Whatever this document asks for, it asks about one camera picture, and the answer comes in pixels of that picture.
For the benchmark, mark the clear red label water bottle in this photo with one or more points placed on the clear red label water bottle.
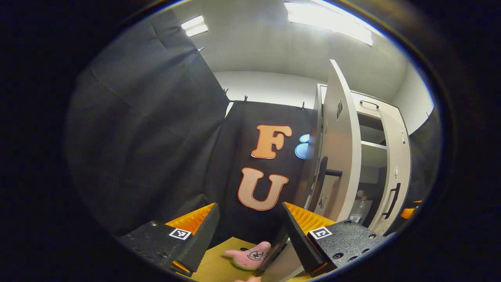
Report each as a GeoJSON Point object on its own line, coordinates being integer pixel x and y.
{"type": "Point", "coordinates": [359, 211]}

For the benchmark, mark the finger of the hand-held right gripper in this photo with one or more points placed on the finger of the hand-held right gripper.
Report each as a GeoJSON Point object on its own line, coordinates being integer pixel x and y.
{"type": "Point", "coordinates": [408, 213]}

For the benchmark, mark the black backdrop cloth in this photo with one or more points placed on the black backdrop cloth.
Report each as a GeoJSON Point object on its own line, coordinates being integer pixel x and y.
{"type": "Point", "coordinates": [148, 137]}

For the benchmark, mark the large ceiling light panel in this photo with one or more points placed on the large ceiling light panel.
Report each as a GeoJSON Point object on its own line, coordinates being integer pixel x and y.
{"type": "Point", "coordinates": [328, 21]}

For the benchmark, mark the pink starfish plush toy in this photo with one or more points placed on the pink starfish plush toy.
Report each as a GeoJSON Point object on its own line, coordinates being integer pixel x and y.
{"type": "Point", "coordinates": [250, 255]}

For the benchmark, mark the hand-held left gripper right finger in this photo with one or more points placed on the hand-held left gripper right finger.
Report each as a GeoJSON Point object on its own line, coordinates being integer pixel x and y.
{"type": "Point", "coordinates": [299, 239]}

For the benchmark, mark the small ceiling light panel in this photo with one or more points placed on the small ceiling light panel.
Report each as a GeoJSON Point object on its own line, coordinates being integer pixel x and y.
{"type": "Point", "coordinates": [194, 26]}

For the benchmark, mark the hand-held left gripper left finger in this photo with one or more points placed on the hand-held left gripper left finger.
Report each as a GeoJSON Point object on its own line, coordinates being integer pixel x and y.
{"type": "Point", "coordinates": [199, 239]}

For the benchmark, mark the white cabinet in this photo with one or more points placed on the white cabinet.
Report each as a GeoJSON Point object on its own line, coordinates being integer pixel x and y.
{"type": "Point", "coordinates": [373, 154]}

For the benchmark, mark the white cabinet drawer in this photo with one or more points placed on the white cabinet drawer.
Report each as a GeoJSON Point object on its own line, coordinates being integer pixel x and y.
{"type": "Point", "coordinates": [368, 111]}

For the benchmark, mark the white cabinet right door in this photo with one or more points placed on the white cabinet right door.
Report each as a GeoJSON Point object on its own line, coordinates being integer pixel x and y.
{"type": "Point", "coordinates": [397, 156]}

